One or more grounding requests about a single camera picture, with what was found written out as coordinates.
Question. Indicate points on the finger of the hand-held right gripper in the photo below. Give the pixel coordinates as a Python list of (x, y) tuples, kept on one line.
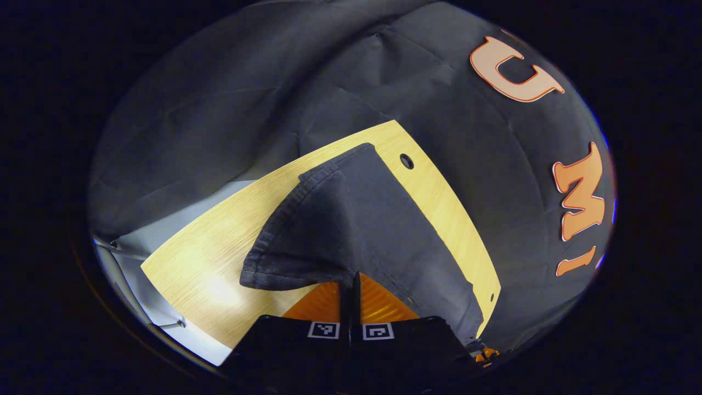
[(486, 356)]

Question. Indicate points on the black backdrop cloth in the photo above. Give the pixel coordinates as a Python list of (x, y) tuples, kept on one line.
[(274, 82)]

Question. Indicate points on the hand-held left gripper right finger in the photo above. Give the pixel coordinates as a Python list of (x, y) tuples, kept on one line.
[(411, 348)]

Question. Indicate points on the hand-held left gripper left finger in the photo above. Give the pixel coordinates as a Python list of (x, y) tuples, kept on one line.
[(285, 348)]

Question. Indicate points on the dark grey jeans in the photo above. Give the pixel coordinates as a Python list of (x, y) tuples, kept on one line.
[(356, 219)]

